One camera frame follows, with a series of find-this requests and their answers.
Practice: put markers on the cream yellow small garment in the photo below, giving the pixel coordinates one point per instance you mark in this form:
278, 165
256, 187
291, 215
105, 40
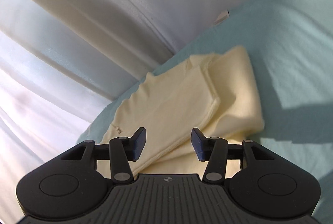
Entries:
216, 93

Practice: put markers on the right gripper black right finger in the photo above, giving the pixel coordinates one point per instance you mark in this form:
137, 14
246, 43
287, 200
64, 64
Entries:
213, 151

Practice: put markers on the teal printed bed sheet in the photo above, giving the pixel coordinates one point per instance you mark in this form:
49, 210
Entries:
289, 43

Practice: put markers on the white sheer curtain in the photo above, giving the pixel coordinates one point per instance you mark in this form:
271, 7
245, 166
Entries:
67, 65

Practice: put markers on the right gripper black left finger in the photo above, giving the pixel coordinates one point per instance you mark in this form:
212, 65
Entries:
125, 149

